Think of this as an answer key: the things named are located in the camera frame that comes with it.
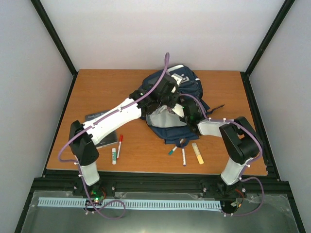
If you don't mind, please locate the navy blue student backpack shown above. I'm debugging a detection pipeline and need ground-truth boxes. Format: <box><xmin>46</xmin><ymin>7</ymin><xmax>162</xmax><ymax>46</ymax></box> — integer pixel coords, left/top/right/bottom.
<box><xmin>140</xmin><ymin>64</ymin><xmax>223</xmax><ymax>147</ymax></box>

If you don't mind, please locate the dark teal Bronte book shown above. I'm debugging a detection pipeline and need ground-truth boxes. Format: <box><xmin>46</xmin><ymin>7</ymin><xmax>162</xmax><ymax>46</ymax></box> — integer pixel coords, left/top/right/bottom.
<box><xmin>85</xmin><ymin>110</ymin><xmax>118</xmax><ymax>149</ymax></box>

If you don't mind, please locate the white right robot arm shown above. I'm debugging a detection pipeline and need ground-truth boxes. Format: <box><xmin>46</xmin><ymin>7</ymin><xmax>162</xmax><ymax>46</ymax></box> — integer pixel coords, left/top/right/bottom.
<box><xmin>180</xmin><ymin>94</ymin><xmax>263</xmax><ymax>196</ymax></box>

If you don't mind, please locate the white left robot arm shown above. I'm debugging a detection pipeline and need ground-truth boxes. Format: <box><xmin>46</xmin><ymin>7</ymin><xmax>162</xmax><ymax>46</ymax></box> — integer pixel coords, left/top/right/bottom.
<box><xmin>69</xmin><ymin>73</ymin><xmax>183</xmax><ymax>196</ymax></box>

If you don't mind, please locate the green capped marker pen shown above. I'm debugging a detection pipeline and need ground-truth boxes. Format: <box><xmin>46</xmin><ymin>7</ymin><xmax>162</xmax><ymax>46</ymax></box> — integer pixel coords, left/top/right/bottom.
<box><xmin>168</xmin><ymin>139</ymin><xmax>184</xmax><ymax>155</ymax></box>

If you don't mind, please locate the purple marker pen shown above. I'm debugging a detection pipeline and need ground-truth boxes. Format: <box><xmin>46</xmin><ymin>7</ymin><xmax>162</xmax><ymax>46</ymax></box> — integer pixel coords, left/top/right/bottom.
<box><xmin>181</xmin><ymin>147</ymin><xmax>187</xmax><ymax>166</ymax></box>

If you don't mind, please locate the red marker pen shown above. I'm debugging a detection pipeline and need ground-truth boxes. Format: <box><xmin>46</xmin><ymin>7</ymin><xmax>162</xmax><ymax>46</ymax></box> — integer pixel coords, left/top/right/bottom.
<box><xmin>117</xmin><ymin>134</ymin><xmax>123</xmax><ymax>160</ymax></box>

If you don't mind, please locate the yellow highlighter pen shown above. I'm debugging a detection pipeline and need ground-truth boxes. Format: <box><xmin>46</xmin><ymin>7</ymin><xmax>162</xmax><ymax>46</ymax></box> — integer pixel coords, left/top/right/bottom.
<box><xmin>191</xmin><ymin>142</ymin><xmax>204</xmax><ymax>165</ymax></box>

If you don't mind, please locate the white glue stick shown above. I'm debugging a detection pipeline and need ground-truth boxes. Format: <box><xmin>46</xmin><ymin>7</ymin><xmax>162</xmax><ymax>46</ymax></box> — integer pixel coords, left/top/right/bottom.
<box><xmin>112</xmin><ymin>148</ymin><xmax>117</xmax><ymax>165</ymax></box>

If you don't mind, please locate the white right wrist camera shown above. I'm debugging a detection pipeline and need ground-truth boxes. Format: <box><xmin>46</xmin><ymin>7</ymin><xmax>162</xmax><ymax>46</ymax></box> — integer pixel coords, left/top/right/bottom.
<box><xmin>172</xmin><ymin>104</ymin><xmax>184</xmax><ymax>118</ymax></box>

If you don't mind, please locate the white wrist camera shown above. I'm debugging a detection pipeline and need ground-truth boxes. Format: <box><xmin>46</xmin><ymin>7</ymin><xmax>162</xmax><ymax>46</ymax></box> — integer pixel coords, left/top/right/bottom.
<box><xmin>171</xmin><ymin>74</ymin><xmax>183</xmax><ymax>86</ymax></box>
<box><xmin>172</xmin><ymin>104</ymin><xmax>184</xmax><ymax>118</ymax></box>

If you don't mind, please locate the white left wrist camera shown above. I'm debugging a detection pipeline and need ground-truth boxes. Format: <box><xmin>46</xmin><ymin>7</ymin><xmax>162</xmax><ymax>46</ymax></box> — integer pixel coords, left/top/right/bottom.
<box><xmin>171</xmin><ymin>74</ymin><xmax>183</xmax><ymax>86</ymax></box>

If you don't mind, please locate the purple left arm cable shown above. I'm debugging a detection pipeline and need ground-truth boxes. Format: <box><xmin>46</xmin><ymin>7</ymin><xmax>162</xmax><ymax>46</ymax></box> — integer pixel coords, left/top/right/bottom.
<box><xmin>58</xmin><ymin>52</ymin><xmax>171</xmax><ymax>220</ymax></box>

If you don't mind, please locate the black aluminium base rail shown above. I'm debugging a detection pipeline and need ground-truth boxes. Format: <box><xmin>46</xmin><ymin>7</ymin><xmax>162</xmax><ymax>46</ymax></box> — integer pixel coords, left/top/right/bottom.
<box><xmin>30</xmin><ymin>170</ymin><xmax>293</xmax><ymax>200</ymax></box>

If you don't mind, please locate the black right corner frame post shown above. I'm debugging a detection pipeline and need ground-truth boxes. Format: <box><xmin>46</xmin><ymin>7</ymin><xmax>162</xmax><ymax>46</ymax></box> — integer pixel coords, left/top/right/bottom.
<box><xmin>244</xmin><ymin>0</ymin><xmax>296</xmax><ymax>76</ymax></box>

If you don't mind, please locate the black corner frame post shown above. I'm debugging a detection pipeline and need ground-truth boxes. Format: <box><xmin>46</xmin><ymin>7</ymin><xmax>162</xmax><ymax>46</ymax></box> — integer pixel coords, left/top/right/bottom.
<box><xmin>30</xmin><ymin>0</ymin><xmax>78</xmax><ymax>76</ymax></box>
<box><xmin>244</xmin><ymin>0</ymin><xmax>296</xmax><ymax>76</ymax></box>

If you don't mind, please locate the black left corner frame post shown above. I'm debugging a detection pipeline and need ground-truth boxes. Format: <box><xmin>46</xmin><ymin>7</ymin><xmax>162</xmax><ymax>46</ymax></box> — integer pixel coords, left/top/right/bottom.
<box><xmin>30</xmin><ymin>0</ymin><xmax>78</xmax><ymax>76</ymax></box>

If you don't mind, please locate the light blue slotted cable duct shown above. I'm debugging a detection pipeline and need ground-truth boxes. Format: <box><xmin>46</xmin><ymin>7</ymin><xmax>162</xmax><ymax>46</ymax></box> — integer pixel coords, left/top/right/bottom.
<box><xmin>37</xmin><ymin>197</ymin><xmax>222</xmax><ymax>211</ymax></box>

